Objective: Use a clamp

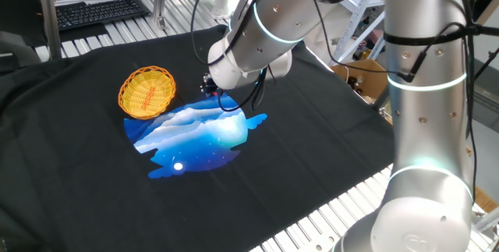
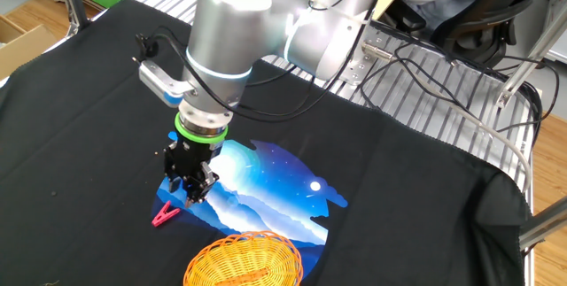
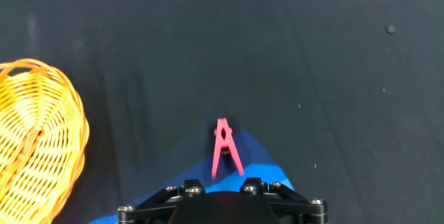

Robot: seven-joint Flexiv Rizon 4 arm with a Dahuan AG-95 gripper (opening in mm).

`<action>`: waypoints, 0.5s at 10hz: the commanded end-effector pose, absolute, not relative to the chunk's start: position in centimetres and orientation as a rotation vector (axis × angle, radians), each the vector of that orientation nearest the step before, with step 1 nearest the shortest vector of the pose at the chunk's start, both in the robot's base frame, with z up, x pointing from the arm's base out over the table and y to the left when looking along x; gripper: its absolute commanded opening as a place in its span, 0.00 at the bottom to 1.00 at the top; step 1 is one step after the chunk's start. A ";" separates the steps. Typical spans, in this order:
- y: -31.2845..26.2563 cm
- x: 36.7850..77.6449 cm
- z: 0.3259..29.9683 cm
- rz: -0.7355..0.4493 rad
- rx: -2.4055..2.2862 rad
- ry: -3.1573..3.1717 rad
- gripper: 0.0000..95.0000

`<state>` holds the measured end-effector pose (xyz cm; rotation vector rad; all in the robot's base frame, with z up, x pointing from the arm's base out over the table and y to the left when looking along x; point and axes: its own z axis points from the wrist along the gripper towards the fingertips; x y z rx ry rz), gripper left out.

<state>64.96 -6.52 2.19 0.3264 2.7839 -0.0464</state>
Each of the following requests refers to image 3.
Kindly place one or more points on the pink plastic clamp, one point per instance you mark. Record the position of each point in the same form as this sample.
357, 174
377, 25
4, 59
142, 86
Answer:
219, 147

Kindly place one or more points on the small grey round pellet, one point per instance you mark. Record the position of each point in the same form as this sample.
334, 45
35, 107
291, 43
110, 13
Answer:
391, 29

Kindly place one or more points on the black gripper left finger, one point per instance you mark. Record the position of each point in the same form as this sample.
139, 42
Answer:
152, 206

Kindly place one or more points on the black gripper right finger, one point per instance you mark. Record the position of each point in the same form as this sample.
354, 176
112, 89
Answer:
295, 206

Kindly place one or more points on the yellow wicker basket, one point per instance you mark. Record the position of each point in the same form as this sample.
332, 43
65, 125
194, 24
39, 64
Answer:
38, 140

